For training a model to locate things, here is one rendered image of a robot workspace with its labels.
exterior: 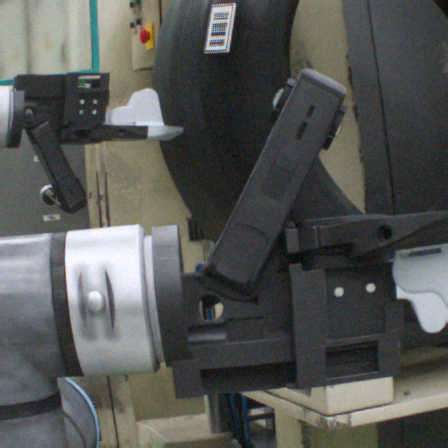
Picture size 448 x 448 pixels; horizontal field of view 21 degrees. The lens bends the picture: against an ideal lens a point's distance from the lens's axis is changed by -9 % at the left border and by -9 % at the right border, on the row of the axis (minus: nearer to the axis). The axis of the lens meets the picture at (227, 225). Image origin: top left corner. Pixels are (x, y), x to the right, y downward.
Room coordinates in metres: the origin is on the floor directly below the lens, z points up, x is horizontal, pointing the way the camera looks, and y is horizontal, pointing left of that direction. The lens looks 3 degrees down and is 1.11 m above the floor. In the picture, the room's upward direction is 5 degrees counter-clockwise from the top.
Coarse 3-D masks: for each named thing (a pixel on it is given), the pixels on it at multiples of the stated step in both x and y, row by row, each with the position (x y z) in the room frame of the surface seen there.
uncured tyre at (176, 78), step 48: (192, 0) 1.43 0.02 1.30; (240, 0) 1.36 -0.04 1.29; (288, 0) 1.35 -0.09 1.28; (192, 48) 1.39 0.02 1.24; (240, 48) 1.35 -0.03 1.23; (288, 48) 1.35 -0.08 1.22; (192, 96) 1.39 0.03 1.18; (240, 96) 1.35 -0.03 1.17; (192, 144) 1.42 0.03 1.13; (240, 144) 1.36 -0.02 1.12; (192, 192) 1.50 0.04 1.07; (240, 192) 1.38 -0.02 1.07; (336, 192) 1.36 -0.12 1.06
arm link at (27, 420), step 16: (48, 400) 0.61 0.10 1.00; (0, 416) 0.59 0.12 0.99; (16, 416) 0.59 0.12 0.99; (32, 416) 0.60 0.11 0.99; (48, 416) 0.61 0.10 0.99; (64, 416) 0.70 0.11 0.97; (0, 432) 0.59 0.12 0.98; (16, 432) 0.59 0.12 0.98; (32, 432) 0.60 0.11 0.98; (48, 432) 0.60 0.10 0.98; (64, 432) 0.62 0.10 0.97
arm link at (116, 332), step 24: (72, 240) 0.61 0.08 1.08; (96, 240) 0.61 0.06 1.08; (120, 240) 0.60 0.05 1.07; (144, 240) 0.62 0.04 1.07; (72, 264) 0.59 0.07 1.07; (96, 264) 0.59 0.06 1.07; (120, 264) 0.59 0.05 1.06; (144, 264) 0.60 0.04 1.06; (72, 288) 0.59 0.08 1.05; (96, 288) 0.59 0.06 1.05; (120, 288) 0.59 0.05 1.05; (144, 288) 0.59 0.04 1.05; (72, 312) 0.59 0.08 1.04; (96, 312) 0.59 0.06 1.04; (120, 312) 0.59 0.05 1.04; (144, 312) 0.59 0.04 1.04; (96, 336) 0.59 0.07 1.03; (120, 336) 0.59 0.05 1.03; (144, 336) 0.59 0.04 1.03; (96, 360) 0.60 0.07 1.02; (120, 360) 0.60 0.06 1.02; (144, 360) 0.60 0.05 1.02
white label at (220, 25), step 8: (216, 8) 1.36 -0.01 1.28; (224, 8) 1.35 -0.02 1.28; (232, 8) 1.34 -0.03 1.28; (216, 16) 1.36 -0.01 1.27; (224, 16) 1.35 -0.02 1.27; (232, 16) 1.34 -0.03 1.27; (216, 24) 1.36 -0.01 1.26; (224, 24) 1.35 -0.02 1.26; (232, 24) 1.34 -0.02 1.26; (208, 32) 1.37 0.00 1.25; (216, 32) 1.35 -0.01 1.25; (224, 32) 1.34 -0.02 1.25; (208, 40) 1.36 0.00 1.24; (216, 40) 1.35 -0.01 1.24; (224, 40) 1.34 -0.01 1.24; (208, 48) 1.36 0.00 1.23; (216, 48) 1.35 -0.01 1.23; (224, 48) 1.34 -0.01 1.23
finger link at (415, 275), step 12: (396, 252) 0.58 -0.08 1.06; (408, 252) 0.59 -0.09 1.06; (444, 252) 0.57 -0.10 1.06; (396, 264) 0.59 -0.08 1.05; (408, 264) 0.58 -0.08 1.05; (420, 264) 0.58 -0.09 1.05; (432, 264) 0.58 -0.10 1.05; (444, 264) 0.57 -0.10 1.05; (396, 276) 0.59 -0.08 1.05; (408, 276) 0.58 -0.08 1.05; (420, 276) 0.58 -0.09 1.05; (432, 276) 0.58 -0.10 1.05; (444, 276) 0.57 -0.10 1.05; (408, 288) 0.58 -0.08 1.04; (420, 288) 0.58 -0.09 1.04; (432, 288) 0.57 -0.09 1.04; (444, 288) 0.57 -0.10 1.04; (444, 300) 0.57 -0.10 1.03
